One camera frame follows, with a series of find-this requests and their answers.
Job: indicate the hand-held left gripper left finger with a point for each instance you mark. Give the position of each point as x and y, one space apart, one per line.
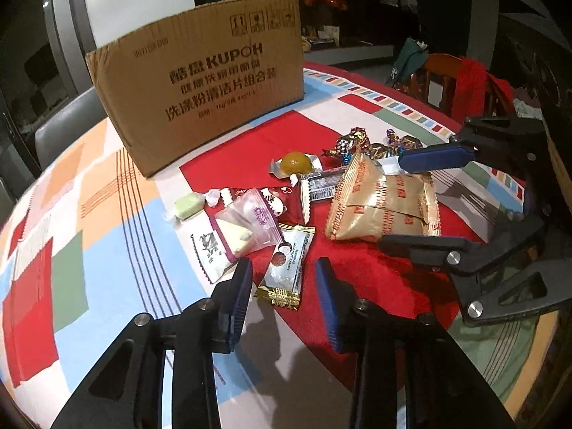
237 306

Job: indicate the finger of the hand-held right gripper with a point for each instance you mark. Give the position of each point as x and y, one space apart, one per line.
433 158
424 245

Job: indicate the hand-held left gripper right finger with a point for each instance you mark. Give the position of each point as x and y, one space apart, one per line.
328 310

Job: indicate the foil candy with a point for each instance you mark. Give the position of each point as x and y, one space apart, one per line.
355 135
409 143
380 149
393 136
337 148

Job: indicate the silver snack wrapper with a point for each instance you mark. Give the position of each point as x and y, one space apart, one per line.
388 165

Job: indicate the silver and gold candy packet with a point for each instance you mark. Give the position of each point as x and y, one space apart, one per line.
283 272

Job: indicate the gold snack packet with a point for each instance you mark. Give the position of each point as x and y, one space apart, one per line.
380 201

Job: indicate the white snack packet with drawing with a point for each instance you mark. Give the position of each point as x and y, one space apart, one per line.
205 250

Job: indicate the clear zip bag pink label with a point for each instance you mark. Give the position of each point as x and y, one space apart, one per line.
245 232

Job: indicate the green candy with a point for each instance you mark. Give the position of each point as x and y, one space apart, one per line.
187 204

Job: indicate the silver packet with barcode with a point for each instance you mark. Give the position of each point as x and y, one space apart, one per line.
319 187

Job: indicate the red snack packet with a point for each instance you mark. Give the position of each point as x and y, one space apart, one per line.
286 196

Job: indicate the yellow jelly cup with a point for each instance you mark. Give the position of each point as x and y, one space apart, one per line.
297 163

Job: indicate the brown cardboard box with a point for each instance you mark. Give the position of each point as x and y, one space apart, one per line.
201 76

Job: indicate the red cloth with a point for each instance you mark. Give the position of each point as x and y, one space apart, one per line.
469 85

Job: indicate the wooden chair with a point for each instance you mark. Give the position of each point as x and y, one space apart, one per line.
440 76

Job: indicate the green bag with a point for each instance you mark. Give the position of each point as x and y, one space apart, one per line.
409 62

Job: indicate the dark sideboard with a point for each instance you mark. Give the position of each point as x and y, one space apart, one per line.
380 22

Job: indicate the patchwork printed tablecloth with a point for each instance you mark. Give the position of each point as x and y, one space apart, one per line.
89 232

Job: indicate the grey dining chair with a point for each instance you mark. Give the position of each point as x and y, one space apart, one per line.
67 129

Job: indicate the glass sliding door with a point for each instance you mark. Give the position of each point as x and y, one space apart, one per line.
27 53

